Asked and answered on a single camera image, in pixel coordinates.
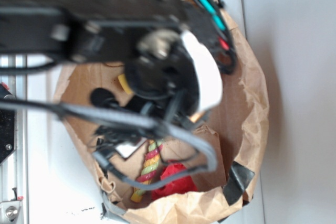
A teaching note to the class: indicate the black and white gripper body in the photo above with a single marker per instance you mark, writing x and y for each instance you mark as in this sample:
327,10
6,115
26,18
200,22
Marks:
169,63

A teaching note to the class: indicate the black metal bracket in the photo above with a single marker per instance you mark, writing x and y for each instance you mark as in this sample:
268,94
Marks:
8,134

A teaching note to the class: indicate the red paper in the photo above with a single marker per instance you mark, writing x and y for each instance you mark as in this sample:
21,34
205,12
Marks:
179,186

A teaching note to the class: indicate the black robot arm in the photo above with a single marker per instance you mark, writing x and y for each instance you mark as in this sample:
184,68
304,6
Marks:
99,31

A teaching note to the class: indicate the white plastic tray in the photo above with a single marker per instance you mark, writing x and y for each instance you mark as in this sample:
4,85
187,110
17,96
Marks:
60,188

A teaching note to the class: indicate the aluminium frame rail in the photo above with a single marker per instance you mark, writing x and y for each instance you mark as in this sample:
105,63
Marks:
14,194

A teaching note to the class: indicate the yellow sponge piece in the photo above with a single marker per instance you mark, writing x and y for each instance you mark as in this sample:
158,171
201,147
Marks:
124,84

